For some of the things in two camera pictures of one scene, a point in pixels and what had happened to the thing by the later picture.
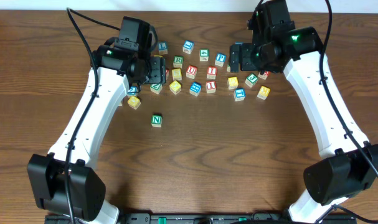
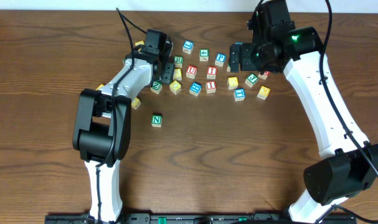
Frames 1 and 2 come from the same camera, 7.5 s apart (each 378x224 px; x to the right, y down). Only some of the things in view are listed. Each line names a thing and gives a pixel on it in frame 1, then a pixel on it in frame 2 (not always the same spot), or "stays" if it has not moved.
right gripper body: x=237 y=57 stays
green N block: x=156 y=120 stays
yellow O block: x=175 y=87 stays
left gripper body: x=158 y=70 → x=167 y=73
